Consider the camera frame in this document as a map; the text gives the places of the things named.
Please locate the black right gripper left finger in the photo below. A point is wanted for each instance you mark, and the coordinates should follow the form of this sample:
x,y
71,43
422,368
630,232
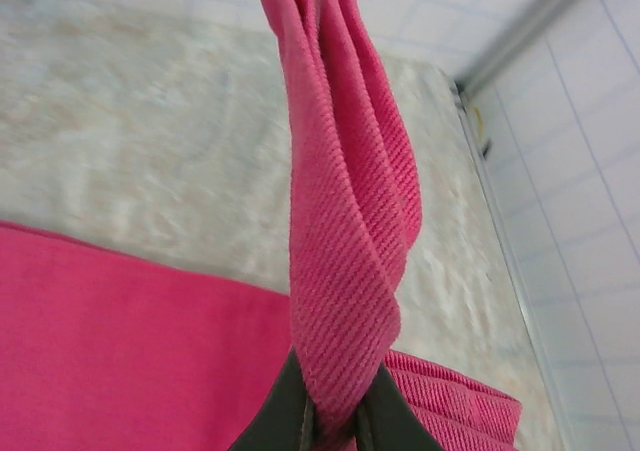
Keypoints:
x,y
285,411

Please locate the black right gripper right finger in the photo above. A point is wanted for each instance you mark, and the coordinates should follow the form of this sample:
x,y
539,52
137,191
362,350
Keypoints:
x,y
390,421

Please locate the pink towel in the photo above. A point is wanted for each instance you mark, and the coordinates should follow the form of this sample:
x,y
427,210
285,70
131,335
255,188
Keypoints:
x,y
340,271

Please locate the aluminium table side rail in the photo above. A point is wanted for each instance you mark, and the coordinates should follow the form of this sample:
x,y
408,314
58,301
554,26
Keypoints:
x,y
505,251

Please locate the aluminium frame corner post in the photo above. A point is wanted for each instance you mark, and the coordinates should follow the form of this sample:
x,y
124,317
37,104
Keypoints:
x,y
530,21

